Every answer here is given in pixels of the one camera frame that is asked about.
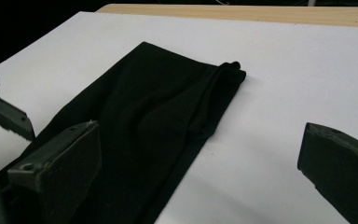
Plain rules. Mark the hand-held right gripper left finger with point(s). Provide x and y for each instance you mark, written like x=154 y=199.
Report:
x=65 y=168

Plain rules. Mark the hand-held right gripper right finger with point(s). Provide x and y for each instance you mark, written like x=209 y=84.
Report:
x=345 y=174

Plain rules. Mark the black tank top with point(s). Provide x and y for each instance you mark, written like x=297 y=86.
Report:
x=155 y=109

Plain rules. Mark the white metal stand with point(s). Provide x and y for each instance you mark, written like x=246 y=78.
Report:
x=311 y=2

